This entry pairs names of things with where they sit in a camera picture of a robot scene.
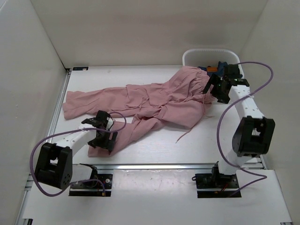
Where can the dark blue jeans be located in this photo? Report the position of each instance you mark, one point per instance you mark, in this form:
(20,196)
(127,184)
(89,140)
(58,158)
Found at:
(217,70)

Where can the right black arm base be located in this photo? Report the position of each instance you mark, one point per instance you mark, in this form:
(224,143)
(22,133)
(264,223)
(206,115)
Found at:
(216,185)

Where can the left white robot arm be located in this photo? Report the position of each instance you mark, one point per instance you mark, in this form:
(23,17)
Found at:
(55,161)

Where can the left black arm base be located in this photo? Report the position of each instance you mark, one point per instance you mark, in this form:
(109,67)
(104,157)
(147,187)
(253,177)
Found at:
(87,181)

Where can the white plastic basket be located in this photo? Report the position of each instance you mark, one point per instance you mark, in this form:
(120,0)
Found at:
(208,57)

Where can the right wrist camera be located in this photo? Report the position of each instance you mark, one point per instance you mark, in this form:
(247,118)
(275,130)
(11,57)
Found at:
(232,71)

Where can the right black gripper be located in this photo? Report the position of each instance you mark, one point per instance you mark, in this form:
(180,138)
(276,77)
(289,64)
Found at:
(214,80)

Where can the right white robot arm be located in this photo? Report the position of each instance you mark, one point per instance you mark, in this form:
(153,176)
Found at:
(254,133)

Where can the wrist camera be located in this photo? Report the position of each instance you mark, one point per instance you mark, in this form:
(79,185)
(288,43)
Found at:
(103,117)
(232,71)

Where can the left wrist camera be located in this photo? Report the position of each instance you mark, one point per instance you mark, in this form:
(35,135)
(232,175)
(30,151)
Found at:
(103,117)

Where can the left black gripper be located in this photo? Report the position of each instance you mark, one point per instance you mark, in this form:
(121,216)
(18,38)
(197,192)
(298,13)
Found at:
(108,144)

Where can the pink trousers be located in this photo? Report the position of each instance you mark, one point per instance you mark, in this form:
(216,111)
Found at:
(180,101)

